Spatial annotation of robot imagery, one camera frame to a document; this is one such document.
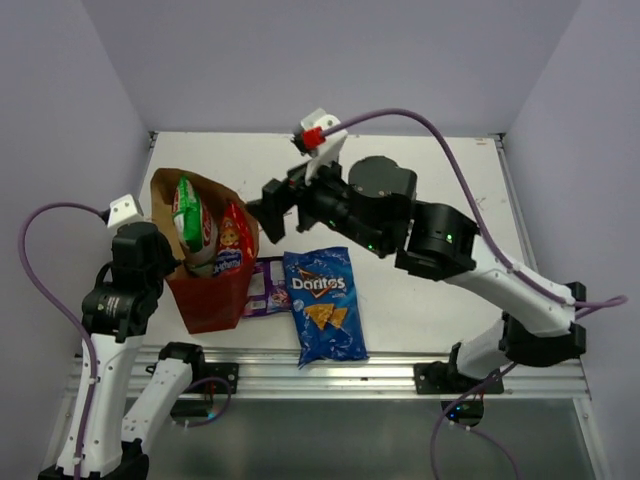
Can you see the purple snack packet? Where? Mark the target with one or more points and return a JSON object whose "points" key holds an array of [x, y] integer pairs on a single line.
{"points": [[267, 292]]}

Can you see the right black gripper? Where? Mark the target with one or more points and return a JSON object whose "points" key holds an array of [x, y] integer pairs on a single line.
{"points": [[268, 208]]}

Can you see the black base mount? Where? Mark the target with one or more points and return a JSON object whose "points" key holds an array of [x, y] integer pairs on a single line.
{"points": [[441, 378], [222, 378]]}

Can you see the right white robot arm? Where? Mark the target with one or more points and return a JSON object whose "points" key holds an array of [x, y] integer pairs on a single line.
{"points": [[375, 206]]}

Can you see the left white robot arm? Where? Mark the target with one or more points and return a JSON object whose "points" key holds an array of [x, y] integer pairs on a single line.
{"points": [[106, 439]]}

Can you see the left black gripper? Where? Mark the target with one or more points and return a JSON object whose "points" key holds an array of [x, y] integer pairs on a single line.
{"points": [[170, 261]]}

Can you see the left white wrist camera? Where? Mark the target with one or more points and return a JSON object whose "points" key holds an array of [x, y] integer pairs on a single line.
{"points": [[123, 211]]}

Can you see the aluminium frame rail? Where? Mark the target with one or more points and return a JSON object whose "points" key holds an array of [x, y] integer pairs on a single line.
{"points": [[274, 374]]}

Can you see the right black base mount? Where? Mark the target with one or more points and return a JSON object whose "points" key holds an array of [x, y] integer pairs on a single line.
{"points": [[441, 378]]}

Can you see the green Chuba cassava chips bag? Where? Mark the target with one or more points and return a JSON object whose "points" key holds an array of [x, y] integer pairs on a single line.
{"points": [[196, 229]]}

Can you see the red snack bag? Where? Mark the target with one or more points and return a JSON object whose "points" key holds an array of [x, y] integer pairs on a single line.
{"points": [[235, 244]]}

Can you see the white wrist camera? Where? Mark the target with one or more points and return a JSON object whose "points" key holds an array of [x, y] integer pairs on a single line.
{"points": [[308, 137], [123, 211]]}

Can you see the blue Doritos chips bag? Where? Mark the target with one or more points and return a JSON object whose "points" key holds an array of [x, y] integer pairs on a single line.
{"points": [[324, 305]]}

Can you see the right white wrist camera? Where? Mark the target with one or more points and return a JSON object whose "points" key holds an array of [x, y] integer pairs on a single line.
{"points": [[308, 137]]}

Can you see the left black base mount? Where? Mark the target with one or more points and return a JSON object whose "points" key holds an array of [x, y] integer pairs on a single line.
{"points": [[222, 378]]}

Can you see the red brown paper bag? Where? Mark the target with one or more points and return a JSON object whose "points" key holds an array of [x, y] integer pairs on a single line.
{"points": [[205, 304]]}

